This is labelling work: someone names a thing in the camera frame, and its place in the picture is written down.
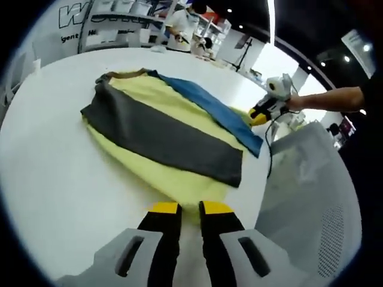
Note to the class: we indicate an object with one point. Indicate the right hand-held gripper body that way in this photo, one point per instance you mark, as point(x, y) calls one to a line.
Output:
point(278, 89)

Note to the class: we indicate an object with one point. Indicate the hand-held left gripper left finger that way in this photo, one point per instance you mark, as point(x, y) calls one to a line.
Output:
point(161, 233)

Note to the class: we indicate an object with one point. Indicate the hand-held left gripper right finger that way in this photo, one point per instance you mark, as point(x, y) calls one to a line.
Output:
point(218, 233)

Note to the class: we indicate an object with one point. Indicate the yellow garment grey blue sleeves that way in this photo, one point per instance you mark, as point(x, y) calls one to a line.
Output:
point(167, 134)

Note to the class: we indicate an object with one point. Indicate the person's right hand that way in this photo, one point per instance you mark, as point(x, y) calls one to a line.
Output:
point(293, 102)

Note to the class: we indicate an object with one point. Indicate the black tripod stand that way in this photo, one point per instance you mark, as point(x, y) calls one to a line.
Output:
point(243, 53)

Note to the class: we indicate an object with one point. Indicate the long ceiling light strip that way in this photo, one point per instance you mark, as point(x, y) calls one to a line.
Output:
point(271, 21)

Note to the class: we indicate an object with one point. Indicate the row of ceiling spotlights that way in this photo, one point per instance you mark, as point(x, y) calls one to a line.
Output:
point(346, 58)

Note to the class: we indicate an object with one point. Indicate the large display screen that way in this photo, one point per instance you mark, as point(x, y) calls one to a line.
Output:
point(348, 128)

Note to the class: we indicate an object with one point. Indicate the grey mesh office chair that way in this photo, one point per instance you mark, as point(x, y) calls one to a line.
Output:
point(305, 194)

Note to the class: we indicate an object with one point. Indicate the person's dark clothing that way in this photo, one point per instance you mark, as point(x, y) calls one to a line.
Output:
point(365, 149)

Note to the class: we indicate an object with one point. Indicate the white storage bin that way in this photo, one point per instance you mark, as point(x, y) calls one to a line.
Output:
point(106, 3)
point(124, 5)
point(142, 6)

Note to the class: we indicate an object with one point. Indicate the grey metal shelf unit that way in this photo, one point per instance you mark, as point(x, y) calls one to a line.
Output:
point(119, 27)

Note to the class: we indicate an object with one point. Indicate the white chair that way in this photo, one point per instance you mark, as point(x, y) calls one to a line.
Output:
point(18, 80)

